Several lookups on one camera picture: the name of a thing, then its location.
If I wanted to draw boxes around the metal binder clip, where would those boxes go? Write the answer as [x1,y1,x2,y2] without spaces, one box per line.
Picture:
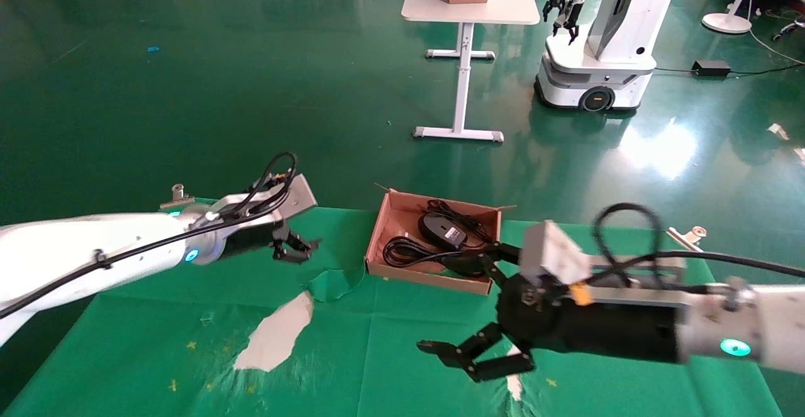
[667,226,708,255]
[160,183,196,210]

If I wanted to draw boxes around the black power adapter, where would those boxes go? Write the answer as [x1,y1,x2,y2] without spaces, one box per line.
[692,60,733,79]

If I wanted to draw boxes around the green tablecloth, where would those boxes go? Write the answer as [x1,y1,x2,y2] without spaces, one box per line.
[0,198,784,417]

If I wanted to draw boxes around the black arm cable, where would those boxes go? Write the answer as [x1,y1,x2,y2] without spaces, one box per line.
[0,152,300,318]
[594,202,805,281]

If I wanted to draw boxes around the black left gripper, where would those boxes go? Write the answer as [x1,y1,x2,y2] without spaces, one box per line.
[220,221,323,265]

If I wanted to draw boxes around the black chair caster base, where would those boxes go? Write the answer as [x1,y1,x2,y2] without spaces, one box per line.
[772,16,805,43]

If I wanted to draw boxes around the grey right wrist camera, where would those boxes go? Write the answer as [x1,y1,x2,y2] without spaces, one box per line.
[519,220,593,287]

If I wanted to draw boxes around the white floor cable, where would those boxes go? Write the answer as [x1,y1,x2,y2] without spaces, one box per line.
[748,27,805,67]

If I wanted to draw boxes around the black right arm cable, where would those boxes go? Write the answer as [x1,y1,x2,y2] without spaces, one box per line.
[594,202,805,281]

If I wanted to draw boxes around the black floor cable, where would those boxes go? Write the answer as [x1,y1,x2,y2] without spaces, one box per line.
[654,64,805,79]

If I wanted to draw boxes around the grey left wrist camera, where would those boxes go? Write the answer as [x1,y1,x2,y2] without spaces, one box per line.
[248,174,319,224]

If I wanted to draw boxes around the open brown cardboard box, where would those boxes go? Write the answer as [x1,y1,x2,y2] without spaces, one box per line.
[366,184,518,296]

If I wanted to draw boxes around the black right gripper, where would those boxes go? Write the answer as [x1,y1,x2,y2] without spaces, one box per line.
[416,242,687,383]

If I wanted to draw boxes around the white pedestal table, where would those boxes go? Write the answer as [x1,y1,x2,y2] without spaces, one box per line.
[402,0,541,143]

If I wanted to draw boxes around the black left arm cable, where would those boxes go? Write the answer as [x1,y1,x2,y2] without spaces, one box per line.
[0,152,300,318]

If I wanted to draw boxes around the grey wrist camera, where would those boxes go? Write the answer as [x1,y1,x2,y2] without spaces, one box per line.
[519,220,593,287]
[248,174,319,224]

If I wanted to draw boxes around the white wheeled robot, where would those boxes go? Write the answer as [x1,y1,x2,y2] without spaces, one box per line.
[535,0,686,113]

